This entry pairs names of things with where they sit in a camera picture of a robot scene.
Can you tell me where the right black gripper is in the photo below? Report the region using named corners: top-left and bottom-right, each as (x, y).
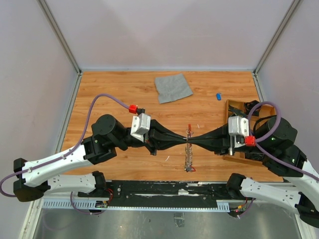
top-left (186, 121), bottom-right (269, 154)

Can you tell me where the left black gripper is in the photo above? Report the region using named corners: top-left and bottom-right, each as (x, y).
top-left (112, 119), bottom-right (187, 156)

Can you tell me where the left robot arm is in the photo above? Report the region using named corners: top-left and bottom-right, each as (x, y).
top-left (13, 113), bottom-right (186, 202)

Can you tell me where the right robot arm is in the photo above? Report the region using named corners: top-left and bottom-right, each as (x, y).
top-left (187, 116), bottom-right (319, 228)

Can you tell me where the wooden compartment tray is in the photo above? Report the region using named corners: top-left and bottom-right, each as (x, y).
top-left (223, 100), bottom-right (276, 166)

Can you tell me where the blue key tag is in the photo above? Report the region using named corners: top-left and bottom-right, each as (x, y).
top-left (216, 93), bottom-right (221, 101)

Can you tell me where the grey cloth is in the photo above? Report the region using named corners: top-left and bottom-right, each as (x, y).
top-left (155, 73), bottom-right (193, 104)

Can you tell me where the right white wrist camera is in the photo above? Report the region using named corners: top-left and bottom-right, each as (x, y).
top-left (228, 116), bottom-right (249, 137)

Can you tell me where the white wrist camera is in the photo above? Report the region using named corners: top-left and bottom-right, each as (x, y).
top-left (130, 113), bottom-right (151, 142)
top-left (228, 116), bottom-right (249, 137)

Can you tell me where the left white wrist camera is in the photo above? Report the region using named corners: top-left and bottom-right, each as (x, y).
top-left (130, 113), bottom-right (151, 142)

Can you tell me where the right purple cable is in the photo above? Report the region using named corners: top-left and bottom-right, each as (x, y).
top-left (244, 101), bottom-right (319, 182)

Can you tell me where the black mounting rail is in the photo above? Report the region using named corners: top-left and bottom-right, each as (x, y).
top-left (77, 179), bottom-right (252, 209)

